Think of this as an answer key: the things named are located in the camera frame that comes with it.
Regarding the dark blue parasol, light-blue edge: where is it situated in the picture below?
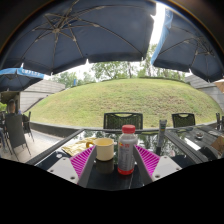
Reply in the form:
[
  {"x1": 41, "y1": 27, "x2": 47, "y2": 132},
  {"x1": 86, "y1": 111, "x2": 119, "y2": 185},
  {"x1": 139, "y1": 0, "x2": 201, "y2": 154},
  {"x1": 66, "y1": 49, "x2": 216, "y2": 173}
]
[{"x1": 150, "y1": 8, "x2": 224, "y2": 83}]

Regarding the flat round red coaster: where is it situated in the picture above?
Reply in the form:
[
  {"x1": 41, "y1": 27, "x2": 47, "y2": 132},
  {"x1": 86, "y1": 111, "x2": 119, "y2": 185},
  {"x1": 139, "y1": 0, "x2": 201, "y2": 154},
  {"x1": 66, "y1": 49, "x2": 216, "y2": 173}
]
[{"x1": 117, "y1": 167, "x2": 135, "y2": 176}]

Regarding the grey wicker chair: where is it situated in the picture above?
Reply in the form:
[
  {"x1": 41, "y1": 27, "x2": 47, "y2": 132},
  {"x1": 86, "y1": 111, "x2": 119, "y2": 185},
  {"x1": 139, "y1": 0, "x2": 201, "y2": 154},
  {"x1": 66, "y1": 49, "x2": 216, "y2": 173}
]
[
  {"x1": 22, "y1": 110, "x2": 35, "y2": 143},
  {"x1": 4, "y1": 114, "x2": 32, "y2": 158}
]

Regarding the large dark blue parasol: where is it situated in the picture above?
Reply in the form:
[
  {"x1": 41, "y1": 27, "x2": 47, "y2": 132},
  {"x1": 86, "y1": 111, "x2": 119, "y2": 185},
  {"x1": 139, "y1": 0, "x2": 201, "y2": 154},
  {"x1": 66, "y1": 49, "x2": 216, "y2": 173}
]
[{"x1": 0, "y1": 0, "x2": 158, "y2": 76}]

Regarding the blue parasol with white print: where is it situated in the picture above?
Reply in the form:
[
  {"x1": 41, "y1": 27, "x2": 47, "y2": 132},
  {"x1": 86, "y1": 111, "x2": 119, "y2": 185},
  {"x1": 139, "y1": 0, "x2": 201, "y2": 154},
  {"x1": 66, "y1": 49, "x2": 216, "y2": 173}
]
[{"x1": 0, "y1": 67, "x2": 45, "y2": 93}]

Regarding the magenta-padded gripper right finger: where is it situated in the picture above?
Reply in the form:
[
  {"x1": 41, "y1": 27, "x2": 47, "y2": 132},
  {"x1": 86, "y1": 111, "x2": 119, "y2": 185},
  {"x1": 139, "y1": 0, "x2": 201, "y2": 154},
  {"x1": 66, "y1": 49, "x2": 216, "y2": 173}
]
[{"x1": 132, "y1": 144, "x2": 183, "y2": 185}]

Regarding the cream mug with yellow handle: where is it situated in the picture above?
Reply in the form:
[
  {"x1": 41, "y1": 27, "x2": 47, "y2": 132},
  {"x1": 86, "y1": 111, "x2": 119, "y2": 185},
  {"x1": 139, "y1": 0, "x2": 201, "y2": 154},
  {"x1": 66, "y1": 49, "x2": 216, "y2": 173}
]
[{"x1": 85, "y1": 137, "x2": 116, "y2": 162}]

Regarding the clear red-capped drink bottle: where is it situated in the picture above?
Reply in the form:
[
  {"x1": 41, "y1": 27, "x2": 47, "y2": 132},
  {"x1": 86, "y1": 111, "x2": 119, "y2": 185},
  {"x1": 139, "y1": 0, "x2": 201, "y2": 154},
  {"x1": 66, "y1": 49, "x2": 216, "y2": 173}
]
[{"x1": 117, "y1": 124, "x2": 139, "y2": 172}]

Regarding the small dark bowl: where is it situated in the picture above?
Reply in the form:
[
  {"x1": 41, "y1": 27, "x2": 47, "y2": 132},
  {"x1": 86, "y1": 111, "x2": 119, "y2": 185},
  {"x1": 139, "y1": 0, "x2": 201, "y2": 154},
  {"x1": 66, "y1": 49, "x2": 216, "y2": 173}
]
[{"x1": 194, "y1": 130, "x2": 205, "y2": 140}]

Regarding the dark slatted plastic chair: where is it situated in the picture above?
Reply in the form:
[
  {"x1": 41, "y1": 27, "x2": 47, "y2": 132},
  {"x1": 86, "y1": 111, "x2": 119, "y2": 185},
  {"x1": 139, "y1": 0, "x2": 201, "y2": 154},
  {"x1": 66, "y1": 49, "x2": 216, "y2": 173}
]
[
  {"x1": 215, "y1": 112, "x2": 224, "y2": 131},
  {"x1": 103, "y1": 112, "x2": 144, "y2": 130},
  {"x1": 171, "y1": 112, "x2": 197, "y2": 128}
]

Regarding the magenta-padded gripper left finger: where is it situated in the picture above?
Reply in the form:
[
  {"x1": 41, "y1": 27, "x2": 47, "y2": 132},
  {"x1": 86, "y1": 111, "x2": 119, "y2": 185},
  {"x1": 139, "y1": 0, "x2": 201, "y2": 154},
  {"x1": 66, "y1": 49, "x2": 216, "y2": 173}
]
[{"x1": 46, "y1": 145, "x2": 98, "y2": 188}]

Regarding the person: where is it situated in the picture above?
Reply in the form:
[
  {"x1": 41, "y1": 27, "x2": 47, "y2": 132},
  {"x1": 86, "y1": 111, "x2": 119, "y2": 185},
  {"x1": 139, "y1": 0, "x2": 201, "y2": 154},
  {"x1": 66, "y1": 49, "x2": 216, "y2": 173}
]
[{"x1": 4, "y1": 98, "x2": 22, "y2": 118}]

